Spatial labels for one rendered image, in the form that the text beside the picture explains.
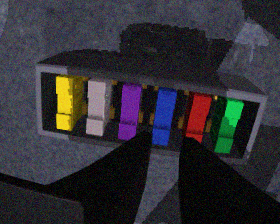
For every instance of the red fuse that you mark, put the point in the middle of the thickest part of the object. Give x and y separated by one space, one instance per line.
195 114

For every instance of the purple fuse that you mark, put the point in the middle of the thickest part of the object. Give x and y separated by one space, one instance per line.
130 108

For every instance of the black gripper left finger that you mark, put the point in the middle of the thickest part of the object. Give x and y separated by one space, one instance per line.
106 192

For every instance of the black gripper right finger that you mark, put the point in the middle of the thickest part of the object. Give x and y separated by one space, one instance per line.
211 192

